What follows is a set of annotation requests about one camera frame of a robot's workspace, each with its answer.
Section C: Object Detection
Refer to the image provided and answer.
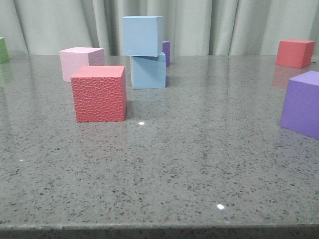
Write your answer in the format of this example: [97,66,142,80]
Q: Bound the purple foam cube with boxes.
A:
[281,71,319,139]
[162,40,170,67]

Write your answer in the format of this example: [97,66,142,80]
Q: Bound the grey-white curtain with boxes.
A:
[0,0,319,56]

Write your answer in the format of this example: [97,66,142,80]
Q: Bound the near red foam cube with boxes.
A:
[71,65,127,122]

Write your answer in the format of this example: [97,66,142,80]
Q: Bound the far purple foam cube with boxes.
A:
[162,40,170,67]

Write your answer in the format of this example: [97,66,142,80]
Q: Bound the far red foam cube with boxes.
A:
[276,39,315,68]

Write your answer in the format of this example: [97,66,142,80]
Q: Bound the near purple foam cube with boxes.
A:
[281,71,319,139]

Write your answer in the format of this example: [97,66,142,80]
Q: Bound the pink foam cube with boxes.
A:
[59,47,105,82]

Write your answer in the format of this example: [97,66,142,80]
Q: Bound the red foam cube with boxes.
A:
[276,39,315,68]
[71,65,127,122]

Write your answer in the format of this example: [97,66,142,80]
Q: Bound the light blue foam cube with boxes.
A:
[131,52,166,89]
[123,16,164,57]

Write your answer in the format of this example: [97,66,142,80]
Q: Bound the green foam cube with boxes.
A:
[0,37,9,64]

